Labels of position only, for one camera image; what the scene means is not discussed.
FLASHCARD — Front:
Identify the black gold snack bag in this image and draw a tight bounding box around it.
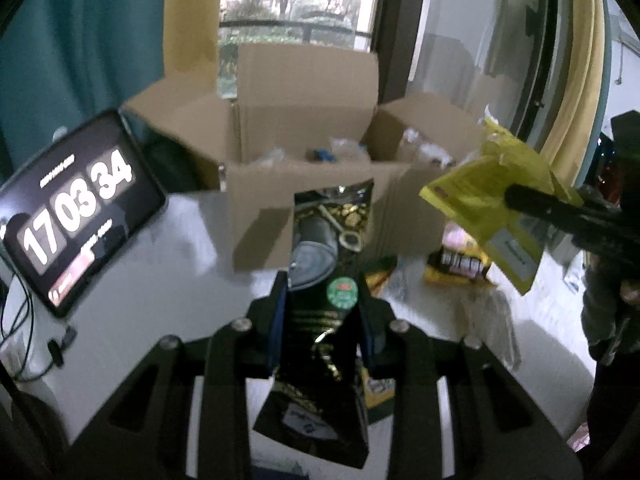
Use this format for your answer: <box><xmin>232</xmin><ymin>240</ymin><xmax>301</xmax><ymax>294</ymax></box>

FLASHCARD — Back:
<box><xmin>254</xmin><ymin>180</ymin><xmax>374</xmax><ymax>469</ymax></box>

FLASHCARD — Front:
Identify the open cardboard box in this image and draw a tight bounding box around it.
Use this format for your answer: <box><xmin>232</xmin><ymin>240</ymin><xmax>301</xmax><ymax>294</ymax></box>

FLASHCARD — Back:
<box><xmin>125</xmin><ymin>44</ymin><xmax>484</xmax><ymax>272</ymax></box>

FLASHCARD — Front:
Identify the yellow curtain left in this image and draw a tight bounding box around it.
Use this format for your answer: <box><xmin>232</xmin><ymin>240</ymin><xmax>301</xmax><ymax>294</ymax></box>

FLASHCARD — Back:
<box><xmin>163</xmin><ymin>0</ymin><xmax>220</xmax><ymax>84</ymax></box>

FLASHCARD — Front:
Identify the tablet showing clock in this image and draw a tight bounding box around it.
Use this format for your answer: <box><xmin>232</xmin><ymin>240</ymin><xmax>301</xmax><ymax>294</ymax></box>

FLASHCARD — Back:
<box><xmin>1</xmin><ymin>110</ymin><xmax>167</xmax><ymax>318</ymax></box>

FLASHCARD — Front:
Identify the operator hand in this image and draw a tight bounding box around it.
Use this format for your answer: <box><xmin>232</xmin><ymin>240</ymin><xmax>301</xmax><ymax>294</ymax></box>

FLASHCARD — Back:
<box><xmin>582</xmin><ymin>256</ymin><xmax>639</xmax><ymax>366</ymax></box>

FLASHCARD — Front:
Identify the yellow curtain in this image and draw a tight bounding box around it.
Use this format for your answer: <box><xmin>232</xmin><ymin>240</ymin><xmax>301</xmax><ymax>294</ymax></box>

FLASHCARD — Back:
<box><xmin>163</xmin><ymin>0</ymin><xmax>220</xmax><ymax>84</ymax></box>
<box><xmin>541</xmin><ymin>0</ymin><xmax>608</xmax><ymax>186</ymax></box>

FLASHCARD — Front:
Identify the black window frame post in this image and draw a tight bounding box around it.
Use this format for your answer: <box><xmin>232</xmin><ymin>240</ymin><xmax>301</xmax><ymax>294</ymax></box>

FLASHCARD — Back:
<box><xmin>371</xmin><ymin>0</ymin><xmax>423</xmax><ymax>104</ymax></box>

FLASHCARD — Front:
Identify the yellow curtain right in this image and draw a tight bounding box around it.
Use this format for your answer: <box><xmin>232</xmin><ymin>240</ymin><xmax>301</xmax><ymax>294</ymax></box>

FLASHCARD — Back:
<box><xmin>541</xmin><ymin>0</ymin><xmax>608</xmax><ymax>186</ymax></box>

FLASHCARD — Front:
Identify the yellow black pink snack bag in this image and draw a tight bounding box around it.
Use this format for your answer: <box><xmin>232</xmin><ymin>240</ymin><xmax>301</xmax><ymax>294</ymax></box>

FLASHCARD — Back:
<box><xmin>423</xmin><ymin>221</ymin><xmax>494</xmax><ymax>287</ymax></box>

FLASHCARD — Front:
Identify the teal curtain left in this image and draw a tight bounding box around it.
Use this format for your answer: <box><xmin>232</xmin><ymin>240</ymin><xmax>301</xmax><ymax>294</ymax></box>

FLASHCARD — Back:
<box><xmin>1</xmin><ymin>0</ymin><xmax>164</xmax><ymax>179</ymax></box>

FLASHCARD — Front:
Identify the black balcony railing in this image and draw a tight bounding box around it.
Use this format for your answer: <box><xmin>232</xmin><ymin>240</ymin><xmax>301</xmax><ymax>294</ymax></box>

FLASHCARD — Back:
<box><xmin>219</xmin><ymin>20</ymin><xmax>372</xmax><ymax>51</ymax></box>

